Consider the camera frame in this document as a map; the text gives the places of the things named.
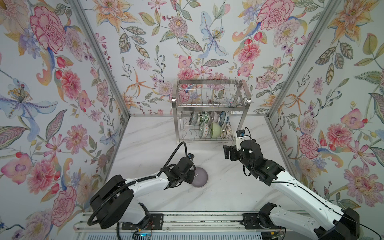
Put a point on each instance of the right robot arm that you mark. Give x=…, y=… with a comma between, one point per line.
x=325, y=221

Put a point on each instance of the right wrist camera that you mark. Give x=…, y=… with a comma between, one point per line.
x=240, y=137

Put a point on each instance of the right aluminium corner post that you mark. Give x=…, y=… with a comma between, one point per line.
x=328, y=12

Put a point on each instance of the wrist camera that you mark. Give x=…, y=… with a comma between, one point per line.
x=190, y=156
x=240, y=137

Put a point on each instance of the brown white patterned bowl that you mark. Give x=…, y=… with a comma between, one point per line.
x=226, y=131

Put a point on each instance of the green white patterned bowl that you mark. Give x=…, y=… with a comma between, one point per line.
x=204, y=130

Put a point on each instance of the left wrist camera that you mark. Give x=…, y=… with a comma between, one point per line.
x=190, y=156

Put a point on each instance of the light green bowl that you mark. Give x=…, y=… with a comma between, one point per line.
x=216, y=130

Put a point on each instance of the left aluminium corner post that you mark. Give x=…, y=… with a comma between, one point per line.
x=91, y=37

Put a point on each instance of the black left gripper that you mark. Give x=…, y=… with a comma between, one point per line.
x=192, y=173

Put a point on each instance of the blue floral bowl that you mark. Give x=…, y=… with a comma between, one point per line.
x=224, y=118

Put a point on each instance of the steel two-tier dish rack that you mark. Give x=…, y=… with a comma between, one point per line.
x=210, y=95

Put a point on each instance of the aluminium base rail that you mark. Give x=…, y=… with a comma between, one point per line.
x=172, y=222

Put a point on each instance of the dark blue flower bowl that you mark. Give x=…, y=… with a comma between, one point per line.
x=194, y=118

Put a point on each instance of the green leaf pattern bowl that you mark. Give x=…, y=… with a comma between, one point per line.
x=205, y=118

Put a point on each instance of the lilac plain bowl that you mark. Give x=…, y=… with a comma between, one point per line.
x=200, y=178

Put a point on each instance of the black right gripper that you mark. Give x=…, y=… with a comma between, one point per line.
x=232, y=150

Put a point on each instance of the aluminium corner post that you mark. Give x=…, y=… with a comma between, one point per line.
x=91, y=37
x=328, y=12

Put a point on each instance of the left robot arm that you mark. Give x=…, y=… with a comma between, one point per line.
x=117, y=200

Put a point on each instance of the purple ribbed bowl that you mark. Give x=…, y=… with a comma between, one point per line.
x=215, y=117

